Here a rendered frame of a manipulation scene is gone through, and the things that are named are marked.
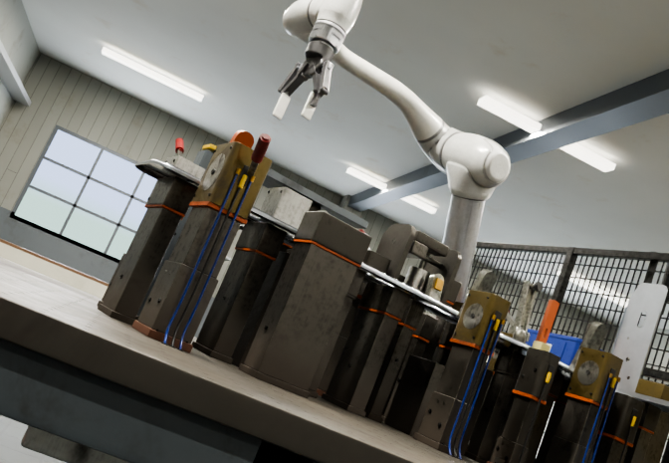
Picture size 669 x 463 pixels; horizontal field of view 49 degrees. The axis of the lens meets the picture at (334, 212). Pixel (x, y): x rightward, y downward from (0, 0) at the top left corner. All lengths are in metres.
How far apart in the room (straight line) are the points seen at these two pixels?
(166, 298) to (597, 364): 1.03
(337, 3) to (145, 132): 8.38
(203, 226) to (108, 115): 9.11
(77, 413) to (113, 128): 9.48
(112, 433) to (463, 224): 1.48
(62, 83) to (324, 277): 9.22
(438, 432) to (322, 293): 0.41
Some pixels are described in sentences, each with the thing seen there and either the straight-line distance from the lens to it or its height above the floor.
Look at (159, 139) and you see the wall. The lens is 10.31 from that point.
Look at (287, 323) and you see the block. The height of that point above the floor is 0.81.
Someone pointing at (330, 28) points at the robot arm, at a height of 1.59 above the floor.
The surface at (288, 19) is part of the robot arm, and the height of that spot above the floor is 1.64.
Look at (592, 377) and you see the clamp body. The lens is 1.85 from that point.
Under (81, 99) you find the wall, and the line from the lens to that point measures 10.42.
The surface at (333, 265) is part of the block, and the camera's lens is 1.41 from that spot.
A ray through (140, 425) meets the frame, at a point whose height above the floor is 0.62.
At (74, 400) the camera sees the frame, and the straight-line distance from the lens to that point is 0.90.
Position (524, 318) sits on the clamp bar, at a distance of 2.19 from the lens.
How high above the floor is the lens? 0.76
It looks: 12 degrees up
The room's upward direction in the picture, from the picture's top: 23 degrees clockwise
